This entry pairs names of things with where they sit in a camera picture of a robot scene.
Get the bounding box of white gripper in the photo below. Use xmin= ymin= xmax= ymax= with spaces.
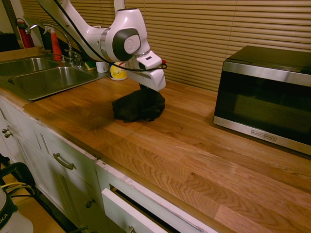
xmin=126 ymin=69 xmax=167 ymax=94

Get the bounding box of white base cabinet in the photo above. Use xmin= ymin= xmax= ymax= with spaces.
xmin=0 ymin=94 xmax=214 ymax=233

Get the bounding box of narrow beige window blind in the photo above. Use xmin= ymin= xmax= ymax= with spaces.
xmin=19 ymin=0 xmax=115 ymax=53

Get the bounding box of yellow cable bundle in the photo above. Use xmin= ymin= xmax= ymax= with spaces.
xmin=0 ymin=182 xmax=34 ymax=193

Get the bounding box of orange spray bottle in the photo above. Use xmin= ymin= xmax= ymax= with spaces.
xmin=43 ymin=26 xmax=63 ymax=61

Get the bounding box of white device with lettering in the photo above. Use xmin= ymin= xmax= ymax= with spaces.
xmin=0 ymin=186 xmax=34 ymax=233

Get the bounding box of white window frame post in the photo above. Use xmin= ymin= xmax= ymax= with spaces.
xmin=113 ymin=0 xmax=127 ymax=12

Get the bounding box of black steel microwave oven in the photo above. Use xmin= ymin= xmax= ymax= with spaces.
xmin=213 ymin=45 xmax=311 ymax=156

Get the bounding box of black stand frame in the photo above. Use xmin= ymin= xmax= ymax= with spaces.
xmin=0 ymin=152 xmax=38 ymax=197

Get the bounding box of black cloth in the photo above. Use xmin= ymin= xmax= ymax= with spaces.
xmin=111 ymin=88 xmax=166 ymax=123

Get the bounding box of Lysol wipes canister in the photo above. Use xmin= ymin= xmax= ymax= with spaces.
xmin=109 ymin=61 xmax=129 ymax=81

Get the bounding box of white open drawer front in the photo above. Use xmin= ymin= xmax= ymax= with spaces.
xmin=101 ymin=187 xmax=172 ymax=233

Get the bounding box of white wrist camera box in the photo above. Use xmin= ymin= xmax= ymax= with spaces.
xmin=135 ymin=50 xmax=163 ymax=71

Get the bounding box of white water bottle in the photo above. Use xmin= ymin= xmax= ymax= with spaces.
xmin=92 ymin=25 xmax=109 ymax=73

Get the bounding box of stainless steel double sink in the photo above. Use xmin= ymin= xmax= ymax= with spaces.
xmin=0 ymin=57 xmax=110 ymax=102

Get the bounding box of chrome kitchen faucet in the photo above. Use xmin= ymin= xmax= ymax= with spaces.
xmin=24 ymin=23 xmax=84 ymax=68

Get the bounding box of metal bar drawer handle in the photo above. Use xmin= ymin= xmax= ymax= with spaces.
xmin=52 ymin=152 xmax=76 ymax=170

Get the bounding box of red fire extinguisher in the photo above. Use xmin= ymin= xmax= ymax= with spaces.
xmin=16 ymin=18 xmax=35 ymax=50

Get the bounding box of wide beige window blind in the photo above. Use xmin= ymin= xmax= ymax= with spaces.
xmin=124 ymin=0 xmax=311 ymax=93

